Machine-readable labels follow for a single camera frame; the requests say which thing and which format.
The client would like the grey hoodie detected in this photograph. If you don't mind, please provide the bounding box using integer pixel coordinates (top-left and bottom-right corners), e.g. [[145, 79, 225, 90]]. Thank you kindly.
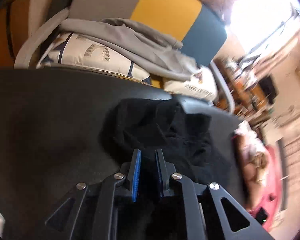
[[59, 18, 198, 81]]

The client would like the grey yellow blue armchair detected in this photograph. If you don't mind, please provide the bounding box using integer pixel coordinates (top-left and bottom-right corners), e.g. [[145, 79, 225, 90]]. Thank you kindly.
[[14, 0, 234, 112]]

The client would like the dark navy knit sweater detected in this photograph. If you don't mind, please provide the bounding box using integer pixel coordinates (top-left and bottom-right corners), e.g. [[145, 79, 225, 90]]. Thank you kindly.
[[100, 98, 231, 187]]

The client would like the beige knit sweater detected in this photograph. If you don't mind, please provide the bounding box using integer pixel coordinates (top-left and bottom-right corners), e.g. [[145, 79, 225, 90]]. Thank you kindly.
[[235, 121, 269, 211]]

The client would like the black television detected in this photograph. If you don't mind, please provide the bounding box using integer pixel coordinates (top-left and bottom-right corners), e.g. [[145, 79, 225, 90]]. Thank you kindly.
[[258, 75, 279, 105]]

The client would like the white printed cushion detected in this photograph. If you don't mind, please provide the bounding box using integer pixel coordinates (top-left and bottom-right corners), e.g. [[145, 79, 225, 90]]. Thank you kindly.
[[36, 32, 218, 101]]

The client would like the wooden desk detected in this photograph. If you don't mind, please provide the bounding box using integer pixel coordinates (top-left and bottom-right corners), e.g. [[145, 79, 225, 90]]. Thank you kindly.
[[214, 57, 271, 125]]

